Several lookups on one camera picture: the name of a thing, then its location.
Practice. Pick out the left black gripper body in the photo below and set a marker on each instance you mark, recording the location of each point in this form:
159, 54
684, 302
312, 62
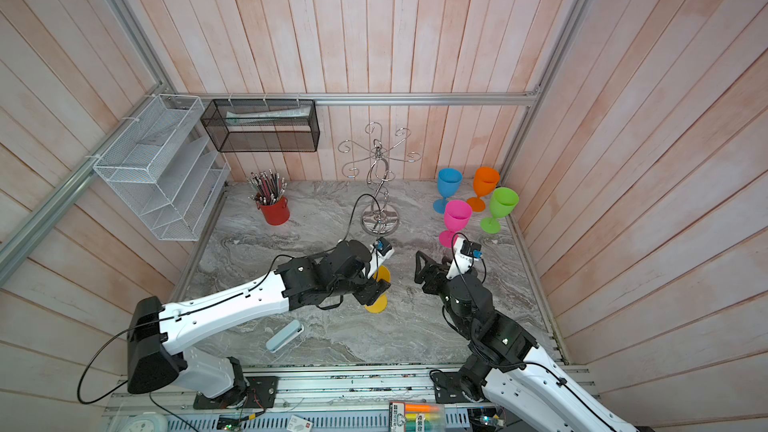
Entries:
368, 292

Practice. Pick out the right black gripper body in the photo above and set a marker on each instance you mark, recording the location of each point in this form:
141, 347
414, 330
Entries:
439, 284

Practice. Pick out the yellow wine glass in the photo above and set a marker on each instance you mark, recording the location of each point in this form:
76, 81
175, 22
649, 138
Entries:
381, 276

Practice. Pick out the pink wine glass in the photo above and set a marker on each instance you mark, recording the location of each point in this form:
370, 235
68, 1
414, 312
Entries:
457, 214

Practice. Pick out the blue wine glass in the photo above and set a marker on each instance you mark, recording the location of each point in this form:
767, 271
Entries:
448, 183

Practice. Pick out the green wine glass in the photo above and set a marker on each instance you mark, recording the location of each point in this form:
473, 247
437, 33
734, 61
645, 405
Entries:
502, 203

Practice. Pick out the orange wine glass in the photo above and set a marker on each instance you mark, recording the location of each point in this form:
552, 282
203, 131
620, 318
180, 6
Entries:
484, 183

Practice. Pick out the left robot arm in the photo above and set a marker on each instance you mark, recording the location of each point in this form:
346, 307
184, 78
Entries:
162, 337

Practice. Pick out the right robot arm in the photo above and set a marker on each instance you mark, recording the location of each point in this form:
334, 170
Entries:
507, 366

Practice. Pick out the chrome wine glass rack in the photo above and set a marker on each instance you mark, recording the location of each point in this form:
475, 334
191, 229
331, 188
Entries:
379, 218

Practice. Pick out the light blue case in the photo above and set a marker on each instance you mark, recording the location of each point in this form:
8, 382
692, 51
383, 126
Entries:
284, 336

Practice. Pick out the red pencil cup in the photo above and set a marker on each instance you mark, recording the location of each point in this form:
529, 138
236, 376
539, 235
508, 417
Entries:
277, 213

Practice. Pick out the highlighter marker box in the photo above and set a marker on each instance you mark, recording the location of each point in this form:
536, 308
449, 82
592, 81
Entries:
416, 417

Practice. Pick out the bundle of pencils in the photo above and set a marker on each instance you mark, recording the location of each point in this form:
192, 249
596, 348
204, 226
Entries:
268, 187

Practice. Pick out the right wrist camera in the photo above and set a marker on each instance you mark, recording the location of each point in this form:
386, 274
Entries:
465, 254

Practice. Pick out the black mesh wall basket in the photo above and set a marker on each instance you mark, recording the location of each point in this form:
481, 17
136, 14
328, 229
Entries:
262, 125

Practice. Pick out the white mesh wall shelf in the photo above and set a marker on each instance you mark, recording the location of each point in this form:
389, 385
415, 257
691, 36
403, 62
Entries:
169, 179

